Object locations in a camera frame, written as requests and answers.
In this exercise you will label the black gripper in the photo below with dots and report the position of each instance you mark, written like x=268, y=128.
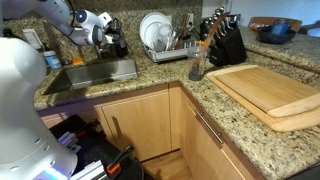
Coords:
x=115, y=30

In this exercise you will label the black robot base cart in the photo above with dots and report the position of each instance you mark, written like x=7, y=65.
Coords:
x=116, y=164

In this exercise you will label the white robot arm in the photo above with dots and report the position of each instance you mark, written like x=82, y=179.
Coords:
x=28, y=149

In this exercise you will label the grey dish drying rack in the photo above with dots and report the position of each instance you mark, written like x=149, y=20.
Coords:
x=158, y=57

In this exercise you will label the white plate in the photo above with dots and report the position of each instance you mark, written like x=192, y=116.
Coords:
x=149, y=25

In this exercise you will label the orange sponge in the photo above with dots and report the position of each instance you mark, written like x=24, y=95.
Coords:
x=77, y=61

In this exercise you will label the stainless steel sink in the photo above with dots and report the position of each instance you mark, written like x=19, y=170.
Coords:
x=93, y=74

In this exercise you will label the white blue label jar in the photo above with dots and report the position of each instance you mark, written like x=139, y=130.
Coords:
x=52, y=59

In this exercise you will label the clear utensil glass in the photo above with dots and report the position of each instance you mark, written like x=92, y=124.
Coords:
x=192, y=53

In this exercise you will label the wooden cabinet door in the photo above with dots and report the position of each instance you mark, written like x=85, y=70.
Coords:
x=143, y=122

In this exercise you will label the black knife block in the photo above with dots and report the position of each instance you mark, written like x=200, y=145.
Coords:
x=227, y=46

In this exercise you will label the blue bowl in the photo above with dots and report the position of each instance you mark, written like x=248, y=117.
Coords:
x=266, y=35

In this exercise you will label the large wooden cutting board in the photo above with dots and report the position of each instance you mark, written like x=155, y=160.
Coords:
x=290, y=123

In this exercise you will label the small wooden cutting board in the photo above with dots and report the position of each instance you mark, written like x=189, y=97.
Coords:
x=275, y=94

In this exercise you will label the blue cup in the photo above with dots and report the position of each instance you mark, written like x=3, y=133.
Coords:
x=280, y=26

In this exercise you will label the white wall outlet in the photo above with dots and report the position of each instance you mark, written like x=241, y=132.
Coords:
x=33, y=38

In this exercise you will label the metal drawer handle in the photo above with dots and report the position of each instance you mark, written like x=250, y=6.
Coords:
x=208, y=126

